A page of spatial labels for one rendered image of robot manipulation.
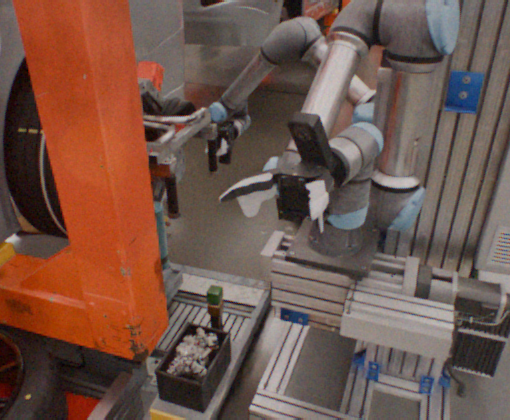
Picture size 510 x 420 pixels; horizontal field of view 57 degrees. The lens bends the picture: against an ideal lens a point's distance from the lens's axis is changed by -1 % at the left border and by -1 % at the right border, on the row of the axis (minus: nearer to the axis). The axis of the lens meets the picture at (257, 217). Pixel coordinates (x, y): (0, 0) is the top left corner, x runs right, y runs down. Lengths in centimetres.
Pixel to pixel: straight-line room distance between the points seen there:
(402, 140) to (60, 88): 73
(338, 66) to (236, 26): 312
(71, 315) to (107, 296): 17
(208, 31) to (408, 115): 318
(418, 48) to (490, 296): 66
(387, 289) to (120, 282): 69
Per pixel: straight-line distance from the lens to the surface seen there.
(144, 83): 175
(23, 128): 165
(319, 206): 61
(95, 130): 104
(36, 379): 149
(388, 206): 114
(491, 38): 124
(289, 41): 172
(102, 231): 117
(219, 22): 408
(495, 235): 137
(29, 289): 151
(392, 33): 104
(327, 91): 99
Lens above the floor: 154
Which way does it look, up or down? 31 degrees down
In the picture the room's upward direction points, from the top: straight up
